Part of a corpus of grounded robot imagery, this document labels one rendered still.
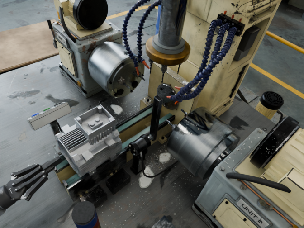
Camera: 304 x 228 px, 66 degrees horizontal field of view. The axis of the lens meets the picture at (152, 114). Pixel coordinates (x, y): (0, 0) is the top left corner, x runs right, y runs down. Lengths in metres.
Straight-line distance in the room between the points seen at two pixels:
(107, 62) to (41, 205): 0.71
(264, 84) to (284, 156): 2.58
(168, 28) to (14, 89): 1.09
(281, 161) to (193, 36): 0.65
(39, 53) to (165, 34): 2.38
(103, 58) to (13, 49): 2.17
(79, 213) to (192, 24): 0.86
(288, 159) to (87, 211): 0.55
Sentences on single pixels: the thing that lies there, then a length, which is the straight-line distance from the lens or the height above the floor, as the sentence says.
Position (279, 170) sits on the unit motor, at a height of 1.28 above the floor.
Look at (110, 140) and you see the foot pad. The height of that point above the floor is 1.08.
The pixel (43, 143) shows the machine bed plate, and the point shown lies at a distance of 1.33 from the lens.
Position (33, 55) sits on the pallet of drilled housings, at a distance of 3.11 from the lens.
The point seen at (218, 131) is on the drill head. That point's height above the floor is 1.16.
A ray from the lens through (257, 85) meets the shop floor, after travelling 3.22.
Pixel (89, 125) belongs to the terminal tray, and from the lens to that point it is 0.93.
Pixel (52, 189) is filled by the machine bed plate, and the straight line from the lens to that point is 1.19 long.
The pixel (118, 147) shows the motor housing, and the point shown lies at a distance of 0.99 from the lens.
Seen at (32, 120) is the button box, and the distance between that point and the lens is 1.06.
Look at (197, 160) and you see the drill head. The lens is 0.91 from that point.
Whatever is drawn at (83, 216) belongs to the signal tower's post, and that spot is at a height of 1.22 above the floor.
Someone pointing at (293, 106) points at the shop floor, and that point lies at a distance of 3.18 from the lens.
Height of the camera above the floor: 1.84
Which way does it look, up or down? 48 degrees down
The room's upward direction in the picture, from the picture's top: 7 degrees clockwise
